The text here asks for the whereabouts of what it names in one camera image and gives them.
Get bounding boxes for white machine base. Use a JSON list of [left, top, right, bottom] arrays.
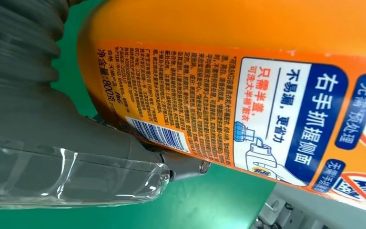
[[252, 182, 366, 229]]

